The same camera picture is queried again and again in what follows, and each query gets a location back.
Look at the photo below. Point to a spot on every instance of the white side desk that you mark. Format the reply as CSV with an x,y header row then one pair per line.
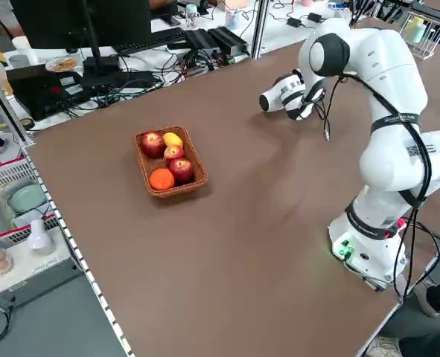
x,y
279,41

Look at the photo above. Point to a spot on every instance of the grey cup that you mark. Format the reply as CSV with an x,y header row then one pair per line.
x,y
18,61

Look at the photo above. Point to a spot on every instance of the clear drinking bottle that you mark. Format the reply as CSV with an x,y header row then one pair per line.
x,y
191,18

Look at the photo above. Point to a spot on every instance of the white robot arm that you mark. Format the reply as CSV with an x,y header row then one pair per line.
x,y
383,56

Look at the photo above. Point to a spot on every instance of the orange juice bottle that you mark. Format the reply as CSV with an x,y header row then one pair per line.
x,y
3,80

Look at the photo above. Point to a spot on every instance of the plate of snacks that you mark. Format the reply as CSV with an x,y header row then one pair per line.
x,y
60,64

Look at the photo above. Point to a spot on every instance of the aluminium frame post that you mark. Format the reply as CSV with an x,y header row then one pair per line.
x,y
13,111
260,29

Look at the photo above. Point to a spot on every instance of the grey table edge rail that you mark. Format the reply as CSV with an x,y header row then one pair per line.
x,y
87,273

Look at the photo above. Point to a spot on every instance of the black finned power supply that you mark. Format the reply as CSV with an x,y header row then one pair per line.
x,y
203,40
229,39

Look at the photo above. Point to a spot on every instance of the black monitor stand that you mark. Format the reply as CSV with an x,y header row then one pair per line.
x,y
101,63

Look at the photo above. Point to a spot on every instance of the blue pen cup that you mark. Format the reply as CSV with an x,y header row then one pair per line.
x,y
232,20

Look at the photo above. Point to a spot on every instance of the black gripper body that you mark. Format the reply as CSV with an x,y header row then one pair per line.
x,y
389,9

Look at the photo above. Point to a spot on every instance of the grey cabinet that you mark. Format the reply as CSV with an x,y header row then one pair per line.
x,y
37,282

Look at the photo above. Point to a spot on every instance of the pale green plate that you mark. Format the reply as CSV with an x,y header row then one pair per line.
x,y
28,197

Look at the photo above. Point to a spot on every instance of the brown wicker basket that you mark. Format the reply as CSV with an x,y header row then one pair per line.
x,y
156,163

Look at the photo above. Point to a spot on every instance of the black monitor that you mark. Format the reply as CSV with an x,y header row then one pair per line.
x,y
56,22

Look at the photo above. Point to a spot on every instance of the red apple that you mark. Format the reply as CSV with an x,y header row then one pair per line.
x,y
181,171
173,152
152,144

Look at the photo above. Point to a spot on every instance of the orange fruit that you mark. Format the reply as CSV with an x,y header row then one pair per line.
x,y
162,179

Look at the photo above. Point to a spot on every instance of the black power adapter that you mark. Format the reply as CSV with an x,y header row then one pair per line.
x,y
315,17
294,22

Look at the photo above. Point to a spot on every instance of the person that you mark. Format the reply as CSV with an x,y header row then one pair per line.
x,y
437,299

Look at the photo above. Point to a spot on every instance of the red white plastic basket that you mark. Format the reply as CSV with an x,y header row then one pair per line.
x,y
3,175

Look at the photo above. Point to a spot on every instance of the white paper cup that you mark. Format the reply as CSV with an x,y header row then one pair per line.
x,y
24,48

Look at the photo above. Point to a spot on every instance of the dark tape roll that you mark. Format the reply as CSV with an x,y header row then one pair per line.
x,y
26,123

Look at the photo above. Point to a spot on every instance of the black keyboard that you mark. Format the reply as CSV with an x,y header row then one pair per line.
x,y
149,39

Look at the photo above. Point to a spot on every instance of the yellow lemon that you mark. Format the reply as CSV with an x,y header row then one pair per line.
x,y
173,139

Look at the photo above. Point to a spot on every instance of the clear cup rack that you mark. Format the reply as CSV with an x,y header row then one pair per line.
x,y
424,56

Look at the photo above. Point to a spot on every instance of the black flat device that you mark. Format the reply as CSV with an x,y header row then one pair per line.
x,y
123,78

